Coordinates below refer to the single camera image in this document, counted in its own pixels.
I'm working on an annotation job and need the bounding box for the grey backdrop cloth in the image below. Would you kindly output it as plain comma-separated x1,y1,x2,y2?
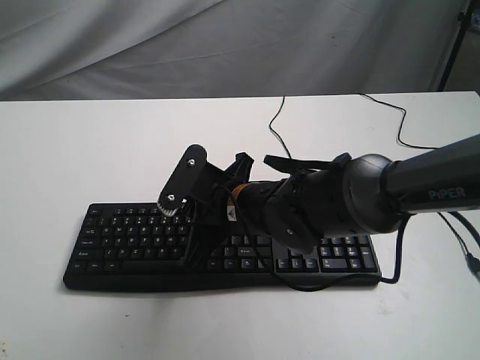
1,1,468,101

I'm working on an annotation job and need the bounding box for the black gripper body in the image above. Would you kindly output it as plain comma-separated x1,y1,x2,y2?
187,151,254,229

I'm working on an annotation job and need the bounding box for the black USB cable with plug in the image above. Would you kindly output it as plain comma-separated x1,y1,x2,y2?
358,92,480,281

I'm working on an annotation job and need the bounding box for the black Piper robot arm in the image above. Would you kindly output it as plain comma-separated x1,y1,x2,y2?
178,136,479,254

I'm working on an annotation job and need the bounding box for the black tripod stand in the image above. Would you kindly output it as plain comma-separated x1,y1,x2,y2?
436,0,476,92

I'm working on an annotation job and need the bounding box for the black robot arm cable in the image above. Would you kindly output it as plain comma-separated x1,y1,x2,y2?
213,183,408,292

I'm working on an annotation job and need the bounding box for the black acer keyboard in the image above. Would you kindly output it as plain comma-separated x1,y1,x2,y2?
63,203,381,293

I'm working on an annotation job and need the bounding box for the black keyboard cable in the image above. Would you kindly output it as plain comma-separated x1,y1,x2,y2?
268,96,296,161

